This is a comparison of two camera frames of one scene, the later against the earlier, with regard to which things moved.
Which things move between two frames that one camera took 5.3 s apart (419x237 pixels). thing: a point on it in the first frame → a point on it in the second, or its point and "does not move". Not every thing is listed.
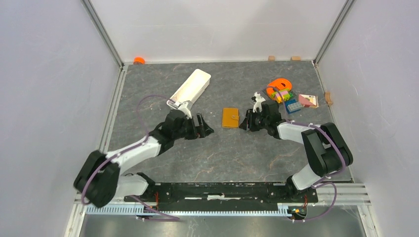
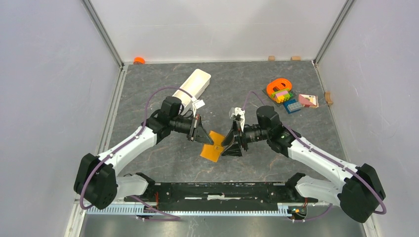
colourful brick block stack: x=282 y=96 does not move
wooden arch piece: x=328 y=98 does not move
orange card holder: x=230 y=118 → x=213 y=152
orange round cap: x=139 y=60 does not move
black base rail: x=180 y=196 does not move
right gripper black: x=247 y=124 → x=234 y=149
